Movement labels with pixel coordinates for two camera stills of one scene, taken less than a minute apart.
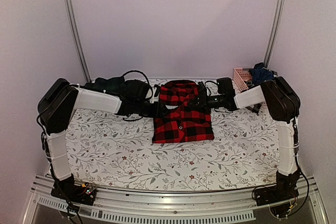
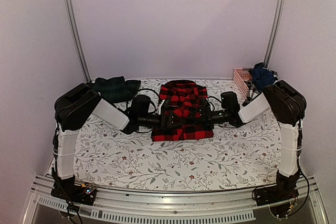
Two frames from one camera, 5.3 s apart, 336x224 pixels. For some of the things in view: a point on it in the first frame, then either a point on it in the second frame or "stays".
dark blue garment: (259, 74) stays
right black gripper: (202, 104) -> (208, 121)
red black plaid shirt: (177, 121) stays
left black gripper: (157, 112) -> (169, 124)
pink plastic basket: (240, 75) stays
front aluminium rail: (157, 207) stays
